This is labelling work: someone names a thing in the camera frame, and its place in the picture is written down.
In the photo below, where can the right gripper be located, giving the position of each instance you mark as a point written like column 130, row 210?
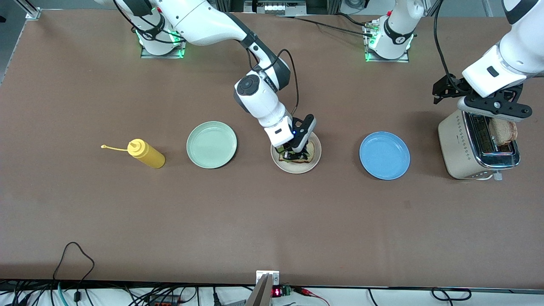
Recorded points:
column 289, row 151

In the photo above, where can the yellow squeeze bottle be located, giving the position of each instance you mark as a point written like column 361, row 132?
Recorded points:
column 148, row 155

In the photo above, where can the blue plate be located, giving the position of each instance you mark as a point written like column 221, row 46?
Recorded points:
column 384, row 155

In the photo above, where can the beige chrome toaster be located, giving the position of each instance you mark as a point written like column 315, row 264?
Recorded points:
column 457, row 144

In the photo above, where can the aluminium frame profile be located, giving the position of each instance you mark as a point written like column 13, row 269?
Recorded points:
column 29, row 10

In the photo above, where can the red display electronics module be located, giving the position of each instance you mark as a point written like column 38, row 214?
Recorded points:
column 281, row 292

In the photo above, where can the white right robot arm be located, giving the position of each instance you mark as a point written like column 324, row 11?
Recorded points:
column 204, row 25

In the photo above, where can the mint green plate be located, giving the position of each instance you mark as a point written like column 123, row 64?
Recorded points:
column 211, row 144

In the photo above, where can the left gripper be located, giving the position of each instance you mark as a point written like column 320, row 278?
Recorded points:
column 447, row 87

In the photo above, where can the red and black clip lead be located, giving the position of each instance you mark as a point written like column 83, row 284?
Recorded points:
column 312, row 294

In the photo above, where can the brown bread slice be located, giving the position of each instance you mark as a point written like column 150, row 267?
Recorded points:
column 310, row 154
column 503, row 131

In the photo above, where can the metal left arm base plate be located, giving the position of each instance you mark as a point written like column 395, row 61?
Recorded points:
column 369, row 57

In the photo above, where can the aluminium camera mount post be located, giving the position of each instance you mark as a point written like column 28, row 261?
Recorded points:
column 264, row 289

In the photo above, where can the grey box with white light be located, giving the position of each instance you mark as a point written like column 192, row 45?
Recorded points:
column 276, row 7

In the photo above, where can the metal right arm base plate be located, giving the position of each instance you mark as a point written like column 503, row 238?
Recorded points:
column 183, row 49

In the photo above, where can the beige plate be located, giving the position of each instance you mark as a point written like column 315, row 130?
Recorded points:
column 297, row 168

